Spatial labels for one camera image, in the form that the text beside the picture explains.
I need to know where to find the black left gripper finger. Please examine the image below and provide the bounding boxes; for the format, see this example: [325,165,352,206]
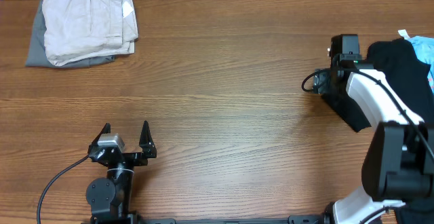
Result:
[90,123,111,146]
[139,121,157,158]

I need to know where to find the black t-shirt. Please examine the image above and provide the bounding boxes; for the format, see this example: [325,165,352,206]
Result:
[321,94,371,132]

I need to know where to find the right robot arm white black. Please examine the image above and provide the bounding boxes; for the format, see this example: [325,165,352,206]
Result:
[309,34,433,223]

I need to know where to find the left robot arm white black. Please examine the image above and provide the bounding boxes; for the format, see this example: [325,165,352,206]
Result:
[85,121,157,224]

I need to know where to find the black garment pile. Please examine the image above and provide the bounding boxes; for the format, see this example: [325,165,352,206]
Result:
[367,39,433,224]

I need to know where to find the grey folded garment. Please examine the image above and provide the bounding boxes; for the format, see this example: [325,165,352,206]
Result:
[25,0,115,69]

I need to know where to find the light blue garment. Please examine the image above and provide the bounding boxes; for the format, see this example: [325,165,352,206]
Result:
[398,29,433,90]

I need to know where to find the beige folded trousers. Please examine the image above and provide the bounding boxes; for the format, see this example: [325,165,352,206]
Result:
[41,0,138,67]

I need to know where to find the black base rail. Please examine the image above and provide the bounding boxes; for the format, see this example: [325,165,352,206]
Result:
[81,213,384,224]

